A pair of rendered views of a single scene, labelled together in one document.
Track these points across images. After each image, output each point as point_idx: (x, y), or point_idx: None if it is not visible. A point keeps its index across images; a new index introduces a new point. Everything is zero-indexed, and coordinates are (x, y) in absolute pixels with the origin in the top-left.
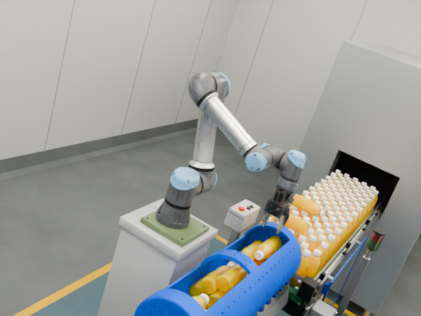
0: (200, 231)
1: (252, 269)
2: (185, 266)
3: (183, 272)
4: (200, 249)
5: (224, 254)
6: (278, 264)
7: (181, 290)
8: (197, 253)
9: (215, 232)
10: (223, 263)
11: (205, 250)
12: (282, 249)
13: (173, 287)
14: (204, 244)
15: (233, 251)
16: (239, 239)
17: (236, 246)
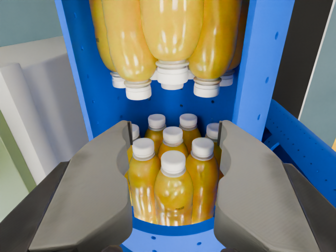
0: (7, 160)
1: (213, 246)
2: (73, 145)
3: (79, 137)
4: (46, 115)
5: (135, 250)
6: (259, 126)
7: None
8: (55, 124)
9: (10, 83)
10: (104, 81)
11: (45, 75)
12: (255, 52)
13: (121, 247)
14: (43, 129)
15: (143, 239)
16: (61, 9)
17: (73, 9)
